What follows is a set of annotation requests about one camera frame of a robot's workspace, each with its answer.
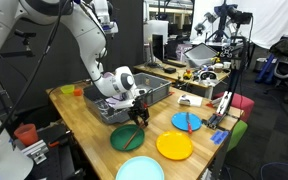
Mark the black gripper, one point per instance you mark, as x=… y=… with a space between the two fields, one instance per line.
x=140 y=107

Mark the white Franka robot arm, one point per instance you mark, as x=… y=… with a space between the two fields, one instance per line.
x=84 y=30

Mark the grey dish drying rack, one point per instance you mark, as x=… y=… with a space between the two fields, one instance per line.
x=99 y=111

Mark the green plate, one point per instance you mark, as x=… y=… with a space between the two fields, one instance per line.
x=120 y=140

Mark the grey plastic bin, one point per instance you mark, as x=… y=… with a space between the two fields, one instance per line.
x=157 y=91

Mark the blue plate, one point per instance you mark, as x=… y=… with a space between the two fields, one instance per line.
x=179 y=121

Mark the small checkered tag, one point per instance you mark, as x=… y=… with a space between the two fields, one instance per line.
x=147 y=81

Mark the yellow plate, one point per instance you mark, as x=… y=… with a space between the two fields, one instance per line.
x=174 y=145

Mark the orange knife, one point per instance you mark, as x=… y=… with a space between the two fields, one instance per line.
x=189 y=126

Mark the light turquoise plate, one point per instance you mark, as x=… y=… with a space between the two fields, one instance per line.
x=139 y=170

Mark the wooden background desk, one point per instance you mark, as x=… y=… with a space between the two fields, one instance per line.
x=157 y=71

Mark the white flat box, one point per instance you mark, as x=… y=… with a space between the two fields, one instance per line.
x=192 y=100

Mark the black power adapter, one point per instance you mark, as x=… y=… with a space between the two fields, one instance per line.
x=170 y=70

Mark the black keyboard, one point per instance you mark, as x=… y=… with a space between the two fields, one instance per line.
x=174 y=63

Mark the small orange cup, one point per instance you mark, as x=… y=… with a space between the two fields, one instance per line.
x=78 y=92

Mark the black computer monitor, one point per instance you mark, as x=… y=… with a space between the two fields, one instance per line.
x=158 y=46

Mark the lime green bowl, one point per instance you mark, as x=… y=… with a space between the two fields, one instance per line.
x=67 y=89

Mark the blue tape piece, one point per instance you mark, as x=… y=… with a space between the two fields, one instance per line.
x=219 y=137

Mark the clear plastic storage bin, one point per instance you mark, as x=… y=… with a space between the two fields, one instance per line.
x=200 y=55

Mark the green stool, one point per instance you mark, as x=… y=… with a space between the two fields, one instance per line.
x=238 y=133

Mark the pink stool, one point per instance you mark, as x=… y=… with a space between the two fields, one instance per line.
x=244 y=103

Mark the large red-orange cup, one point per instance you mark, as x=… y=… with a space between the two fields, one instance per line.
x=26 y=135

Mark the black tripod stand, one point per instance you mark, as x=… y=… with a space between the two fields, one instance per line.
x=17 y=53

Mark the grey office chair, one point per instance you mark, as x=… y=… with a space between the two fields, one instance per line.
x=287 y=68

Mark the white backdrop cloth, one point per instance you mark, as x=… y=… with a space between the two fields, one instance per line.
x=277 y=20

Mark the aluminium extrusion bracket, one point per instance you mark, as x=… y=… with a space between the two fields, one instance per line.
x=35 y=151

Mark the blue black camera rig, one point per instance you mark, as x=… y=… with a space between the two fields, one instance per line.
x=222 y=13

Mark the small black camera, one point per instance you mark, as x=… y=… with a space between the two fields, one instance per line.
x=24 y=33

